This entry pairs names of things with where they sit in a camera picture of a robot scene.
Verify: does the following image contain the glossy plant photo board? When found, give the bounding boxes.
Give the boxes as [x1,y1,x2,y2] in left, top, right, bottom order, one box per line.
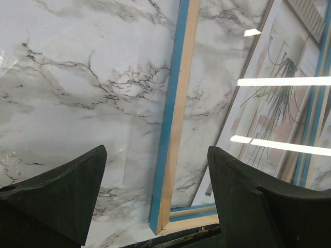
[190,0,331,207]

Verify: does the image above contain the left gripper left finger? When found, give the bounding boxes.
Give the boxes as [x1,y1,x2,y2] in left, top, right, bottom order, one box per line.
[1,145,107,247]

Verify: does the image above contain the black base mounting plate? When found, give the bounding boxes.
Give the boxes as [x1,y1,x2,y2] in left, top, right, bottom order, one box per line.
[125,224,225,248]

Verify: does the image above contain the blue wooden picture frame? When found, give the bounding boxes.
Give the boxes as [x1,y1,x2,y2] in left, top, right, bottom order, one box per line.
[149,0,331,236]

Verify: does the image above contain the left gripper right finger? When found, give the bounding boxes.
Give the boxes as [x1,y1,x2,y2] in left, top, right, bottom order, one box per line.
[207,147,330,247]

